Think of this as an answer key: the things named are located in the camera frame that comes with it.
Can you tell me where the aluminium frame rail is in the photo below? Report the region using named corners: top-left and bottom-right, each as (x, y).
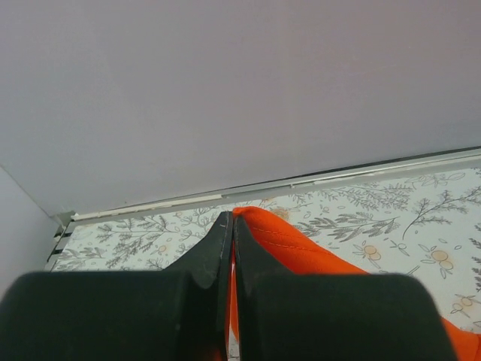
top-left (45, 148), bottom-right (480, 272)

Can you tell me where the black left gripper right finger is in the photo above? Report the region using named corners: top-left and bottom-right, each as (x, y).
top-left (234, 218), bottom-right (455, 360)

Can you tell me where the floral patterned table mat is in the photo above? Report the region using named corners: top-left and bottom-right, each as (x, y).
top-left (50, 168), bottom-right (480, 332)

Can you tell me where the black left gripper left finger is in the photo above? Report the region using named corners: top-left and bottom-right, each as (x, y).
top-left (1, 211), bottom-right (234, 360)

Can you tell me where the orange t shirt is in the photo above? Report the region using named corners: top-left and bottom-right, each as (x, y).
top-left (230, 206), bottom-right (480, 360)

